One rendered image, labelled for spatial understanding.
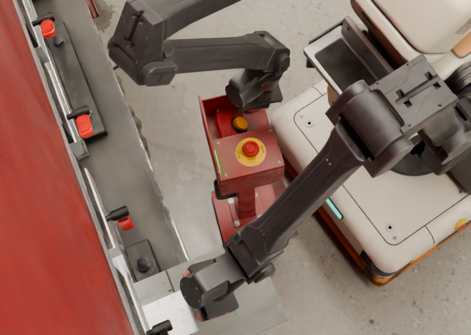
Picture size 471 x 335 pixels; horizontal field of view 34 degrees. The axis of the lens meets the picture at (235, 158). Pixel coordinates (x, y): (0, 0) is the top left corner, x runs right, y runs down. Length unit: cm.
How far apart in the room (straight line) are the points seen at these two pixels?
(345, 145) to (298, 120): 137
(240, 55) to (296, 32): 133
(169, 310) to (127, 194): 32
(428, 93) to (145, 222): 85
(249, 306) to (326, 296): 104
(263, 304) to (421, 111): 64
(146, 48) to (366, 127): 45
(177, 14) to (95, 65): 56
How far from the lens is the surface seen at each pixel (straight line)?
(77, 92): 178
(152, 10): 129
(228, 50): 148
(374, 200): 232
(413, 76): 101
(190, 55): 140
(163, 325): 124
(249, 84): 161
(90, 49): 186
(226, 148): 182
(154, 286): 152
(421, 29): 133
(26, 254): 59
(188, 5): 132
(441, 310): 258
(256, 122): 192
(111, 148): 175
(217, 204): 246
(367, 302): 254
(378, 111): 98
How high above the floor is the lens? 249
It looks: 71 degrees down
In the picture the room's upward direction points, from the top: 5 degrees counter-clockwise
